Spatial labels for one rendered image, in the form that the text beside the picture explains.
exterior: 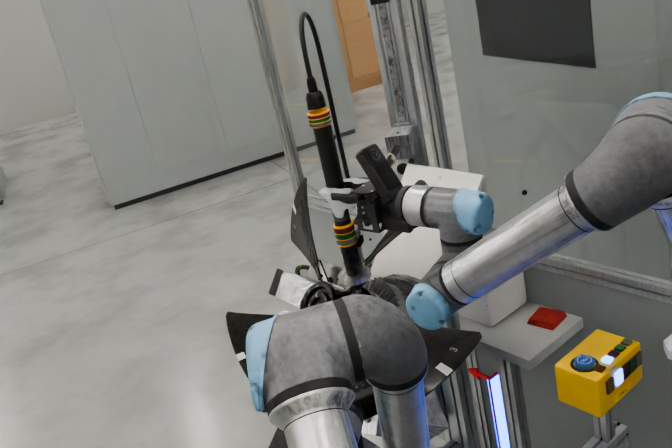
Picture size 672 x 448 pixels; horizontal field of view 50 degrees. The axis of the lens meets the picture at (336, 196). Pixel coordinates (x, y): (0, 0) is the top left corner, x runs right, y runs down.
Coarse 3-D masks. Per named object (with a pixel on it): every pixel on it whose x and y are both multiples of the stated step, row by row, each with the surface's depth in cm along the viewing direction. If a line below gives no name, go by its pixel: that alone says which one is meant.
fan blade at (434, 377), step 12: (432, 336) 144; (444, 336) 143; (456, 336) 142; (468, 336) 141; (480, 336) 140; (432, 348) 140; (444, 348) 140; (468, 348) 138; (432, 360) 137; (444, 360) 137; (456, 360) 136; (432, 372) 135; (432, 384) 133
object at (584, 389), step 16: (592, 336) 152; (608, 336) 150; (576, 352) 148; (592, 352) 146; (624, 352) 144; (560, 368) 144; (576, 368) 142; (592, 368) 141; (608, 368) 141; (640, 368) 148; (560, 384) 146; (576, 384) 142; (592, 384) 139; (624, 384) 145; (560, 400) 148; (576, 400) 144; (592, 400) 141; (608, 400) 142
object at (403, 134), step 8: (392, 128) 205; (400, 128) 203; (408, 128) 201; (392, 136) 197; (400, 136) 196; (408, 136) 196; (392, 144) 198; (400, 144) 197; (408, 144) 197; (416, 144) 204; (400, 152) 198; (408, 152) 198
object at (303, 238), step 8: (304, 184) 175; (296, 192) 181; (304, 192) 174; (296, 200) 181; (304, 200) 174; (296, 208) 181; (304, 208) 174; (296, 216) 182; (304, 216) 174; (296, 224) 183; (304, 224) 174; (296, 232) 185; (304, 232) 175; (296, 240) 186; (304, 240) 177; (312, 240) 168; (304, 248) 181; (312, 248) 169; (312, 256) 171; (312, 264) 177
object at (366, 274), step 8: (360, 232) 152; (360, 240) 149; (360, 248) 151; (360, 256) 150; (360, 264) 151; (344, 272) 151; (368, 272) 149; (344, 280) 147; (352, 280) 147; (360, 280) 147
